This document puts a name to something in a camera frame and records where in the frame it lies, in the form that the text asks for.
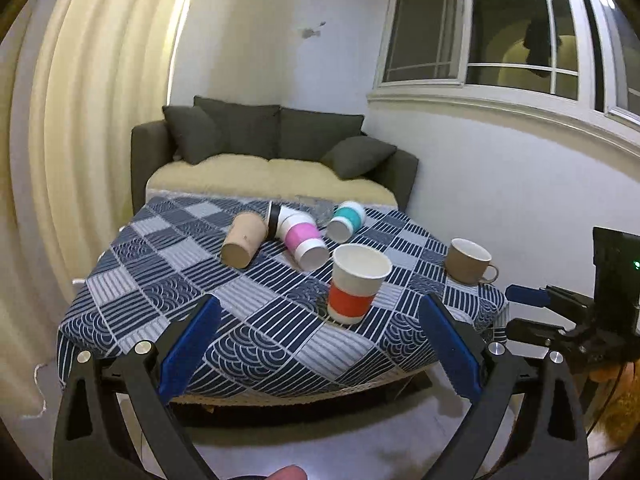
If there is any dark grey cushion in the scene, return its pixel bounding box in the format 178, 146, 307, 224
321, 136, 397, 181
163, 105, 223, 165
193, 96, 282, 161
279, 108, 365, 162

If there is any white framed window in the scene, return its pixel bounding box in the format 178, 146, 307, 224
369, 0, 640, 133

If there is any tan ceramic mug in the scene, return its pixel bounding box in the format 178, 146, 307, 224
445, 238, 500, 286

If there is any brown paper cup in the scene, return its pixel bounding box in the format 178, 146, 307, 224
221, 211, 269, 267

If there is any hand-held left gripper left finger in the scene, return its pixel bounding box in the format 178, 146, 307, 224
54, 295, 223, 480

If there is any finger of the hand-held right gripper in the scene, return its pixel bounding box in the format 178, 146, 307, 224
505, 317, 585, 349
505, 284, 597, 319

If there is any white cord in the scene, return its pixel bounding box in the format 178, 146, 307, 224
31, 364, 50, 419

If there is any dark grey sofa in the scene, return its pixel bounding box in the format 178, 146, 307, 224
131, 95, 420, 216

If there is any yellow fuzzy cloth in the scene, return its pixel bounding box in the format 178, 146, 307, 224
590, 359, 640, 443

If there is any cream curtain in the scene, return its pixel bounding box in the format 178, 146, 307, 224
0, 0, 201, 426

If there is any cream fleece blanket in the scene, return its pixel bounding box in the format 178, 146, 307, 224
146, 156, 398, 208

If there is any blue patterned tablecloth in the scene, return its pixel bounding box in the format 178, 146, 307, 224
56, 195, 510, 396

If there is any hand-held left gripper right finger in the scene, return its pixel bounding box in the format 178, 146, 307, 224
417, 292, 590, 480

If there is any low table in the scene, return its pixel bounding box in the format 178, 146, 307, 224
165, 367, 441, 428

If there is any white cup with pink band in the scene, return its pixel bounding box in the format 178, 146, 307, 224
278, 205, 331, 269

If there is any white cup with orange band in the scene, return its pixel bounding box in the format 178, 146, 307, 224
327, 243, 392, 325

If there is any white cup with teal band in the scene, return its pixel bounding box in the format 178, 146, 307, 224
326, 201, 366, 241

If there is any cup with black lid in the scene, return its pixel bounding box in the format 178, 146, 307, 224
264, 201, 286, 240

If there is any clear glass cup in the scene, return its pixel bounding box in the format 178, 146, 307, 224
299, 196, 335, 222

